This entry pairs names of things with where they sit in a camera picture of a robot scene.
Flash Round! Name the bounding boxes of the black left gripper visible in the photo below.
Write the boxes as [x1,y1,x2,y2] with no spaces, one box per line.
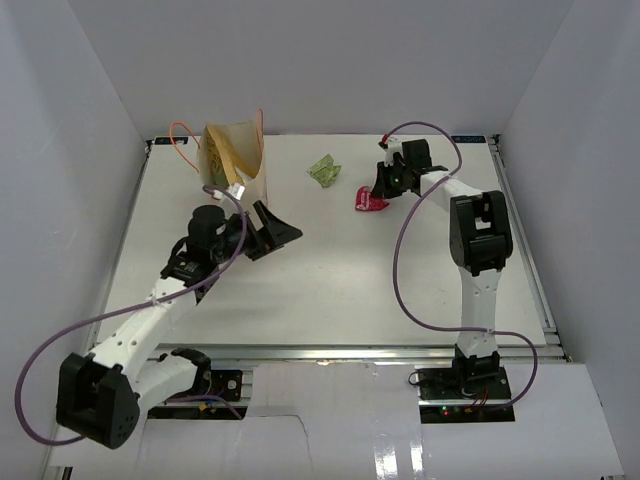
[211,201,301,264]

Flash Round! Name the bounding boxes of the pink red snack packet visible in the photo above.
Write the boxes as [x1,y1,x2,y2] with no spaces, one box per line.
[355,186,389,212]

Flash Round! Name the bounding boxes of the green snack packet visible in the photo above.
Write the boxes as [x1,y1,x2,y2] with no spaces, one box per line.
[307,154,342,188]

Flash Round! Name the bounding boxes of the large brown kraft snack bag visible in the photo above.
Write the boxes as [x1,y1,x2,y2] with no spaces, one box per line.
[198,124,258,188]

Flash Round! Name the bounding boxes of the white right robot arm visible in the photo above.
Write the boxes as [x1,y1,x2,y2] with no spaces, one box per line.
[371,135,513,399]

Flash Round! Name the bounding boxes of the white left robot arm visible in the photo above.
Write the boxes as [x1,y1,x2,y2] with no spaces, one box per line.
[56,201,302,449]

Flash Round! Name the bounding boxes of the blue right corner label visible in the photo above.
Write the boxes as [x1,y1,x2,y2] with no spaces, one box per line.
[452,135,487,144]

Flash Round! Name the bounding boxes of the blue corner label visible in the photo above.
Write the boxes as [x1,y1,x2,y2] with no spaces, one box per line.
[452,135,487,144]
[153,136,189,146]

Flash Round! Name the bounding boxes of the blue left corner label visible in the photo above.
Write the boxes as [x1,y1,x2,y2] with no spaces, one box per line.
[153,136,189,146]

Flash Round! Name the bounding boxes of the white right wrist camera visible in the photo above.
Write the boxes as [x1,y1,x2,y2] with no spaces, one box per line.
[379,138,403,166]

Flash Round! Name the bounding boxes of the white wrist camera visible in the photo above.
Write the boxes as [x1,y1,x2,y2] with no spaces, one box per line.
[379,138,403,166]
[205,183,246,201]

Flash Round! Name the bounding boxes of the cream paper bag orange handles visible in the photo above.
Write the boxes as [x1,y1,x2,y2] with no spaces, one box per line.
[168,109,268,208]

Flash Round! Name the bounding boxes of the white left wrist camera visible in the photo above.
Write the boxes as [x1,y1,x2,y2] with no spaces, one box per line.
[205,183,246,201]

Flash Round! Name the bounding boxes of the aluminium front rail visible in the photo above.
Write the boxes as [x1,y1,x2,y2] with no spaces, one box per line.
[143,345,565,362]

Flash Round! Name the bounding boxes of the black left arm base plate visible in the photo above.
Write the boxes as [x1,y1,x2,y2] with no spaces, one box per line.
[147,369,247,421]

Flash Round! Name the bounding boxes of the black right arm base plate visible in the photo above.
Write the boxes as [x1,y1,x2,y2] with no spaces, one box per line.
[407,367,516,425]

